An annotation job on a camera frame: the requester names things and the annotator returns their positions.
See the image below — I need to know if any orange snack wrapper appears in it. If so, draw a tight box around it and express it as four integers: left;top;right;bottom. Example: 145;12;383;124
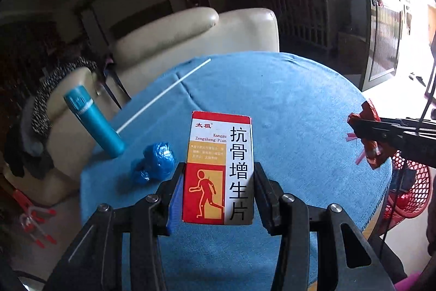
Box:
347;100;396;170

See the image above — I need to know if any blue crumpled plastic bag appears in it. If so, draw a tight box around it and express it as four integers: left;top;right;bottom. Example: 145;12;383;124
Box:
131;142;175;185

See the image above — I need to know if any red plastic basket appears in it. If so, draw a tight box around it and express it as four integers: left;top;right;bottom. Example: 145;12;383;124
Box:
383;151;432;225

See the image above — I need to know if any dark wooden door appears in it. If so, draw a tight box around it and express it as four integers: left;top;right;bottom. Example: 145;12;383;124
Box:
362;0;402;91

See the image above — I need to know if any white thin stick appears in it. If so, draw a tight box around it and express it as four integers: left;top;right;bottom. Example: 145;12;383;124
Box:
116;58;211;134

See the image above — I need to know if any cream leather armchair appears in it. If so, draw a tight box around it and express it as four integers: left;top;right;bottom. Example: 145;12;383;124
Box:
1;7;279;206

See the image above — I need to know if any teal thermos bottle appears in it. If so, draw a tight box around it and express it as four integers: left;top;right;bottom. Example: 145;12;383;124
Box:
63;85;125;158

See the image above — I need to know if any black white patterned cloth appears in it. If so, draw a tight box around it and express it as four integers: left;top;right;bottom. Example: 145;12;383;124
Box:
30;55;98;138

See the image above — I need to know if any dark wooden crib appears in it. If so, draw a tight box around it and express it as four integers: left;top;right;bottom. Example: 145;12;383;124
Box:
226;0;351;52

